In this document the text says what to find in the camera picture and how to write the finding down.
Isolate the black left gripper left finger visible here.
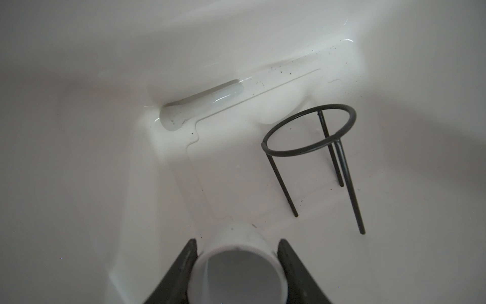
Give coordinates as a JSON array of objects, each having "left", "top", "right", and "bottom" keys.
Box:
[{"left": 144, "top": 238, "right": 198, "bottom": 304}]

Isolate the white plastic storage box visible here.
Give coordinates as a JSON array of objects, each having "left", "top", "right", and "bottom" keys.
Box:
[{"left": 1, "top": 1, "right": 485, "bottom": 303}]

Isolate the black wire ring stand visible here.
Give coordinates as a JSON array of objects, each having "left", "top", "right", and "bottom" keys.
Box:
[{"left": 261, "top": 104, "right": 366, "bottom": 235}]

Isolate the small white crucible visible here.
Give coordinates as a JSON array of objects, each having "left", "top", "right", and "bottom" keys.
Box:
[{"left": 187, "top": 222, "right": 288, "bottom": 303}]

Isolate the white ceramic pestle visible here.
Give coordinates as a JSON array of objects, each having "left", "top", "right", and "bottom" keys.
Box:
[{"left": 159, "top": 79, "right": 244, "bottom": 132}]

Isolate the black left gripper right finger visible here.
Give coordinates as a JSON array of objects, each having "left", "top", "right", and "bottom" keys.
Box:
[{"left": 277, "top": 239, "right": 332, "bottom": 304}]

